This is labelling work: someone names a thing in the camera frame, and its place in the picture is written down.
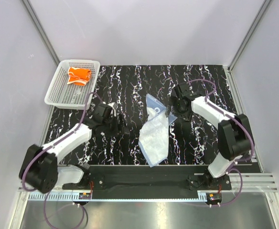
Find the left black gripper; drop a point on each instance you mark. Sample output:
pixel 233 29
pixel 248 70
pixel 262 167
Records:
pixel 116 130

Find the white plastic basket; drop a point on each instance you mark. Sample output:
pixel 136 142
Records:
pixel 64 96

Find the right small electronics box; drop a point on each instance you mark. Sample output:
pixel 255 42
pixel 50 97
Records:
pixel 214 197

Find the black marble pattern mat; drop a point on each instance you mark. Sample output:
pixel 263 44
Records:
pixel 190 143

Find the orange white patterned towel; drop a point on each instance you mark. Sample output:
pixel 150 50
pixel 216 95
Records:
pixel 79 76

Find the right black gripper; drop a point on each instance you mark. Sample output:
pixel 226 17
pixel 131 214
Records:
pixel 184 117

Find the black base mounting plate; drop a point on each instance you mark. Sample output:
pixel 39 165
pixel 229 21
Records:
pixel 134 173

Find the light blue towel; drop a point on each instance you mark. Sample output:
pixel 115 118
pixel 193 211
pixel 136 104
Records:
pixel 154 134

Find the small electronics box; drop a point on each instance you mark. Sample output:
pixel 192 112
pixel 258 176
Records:
pixel 214 197
pixel 85 195

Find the left small electronics box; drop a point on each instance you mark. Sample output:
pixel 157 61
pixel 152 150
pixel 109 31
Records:
pixel 85 195

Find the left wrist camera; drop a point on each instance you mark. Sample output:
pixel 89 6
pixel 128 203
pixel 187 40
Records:
pixel 105 111

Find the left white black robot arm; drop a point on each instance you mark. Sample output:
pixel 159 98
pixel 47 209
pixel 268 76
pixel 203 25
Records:
pixel 40 169

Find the aluminium frame rail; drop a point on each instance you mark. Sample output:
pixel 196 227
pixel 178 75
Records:
pixel 245 182

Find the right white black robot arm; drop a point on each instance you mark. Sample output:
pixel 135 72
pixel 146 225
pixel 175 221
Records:
pixel 234 138

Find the slotted cable duct rail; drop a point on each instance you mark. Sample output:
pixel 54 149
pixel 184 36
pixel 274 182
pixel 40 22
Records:
pixel 131 197

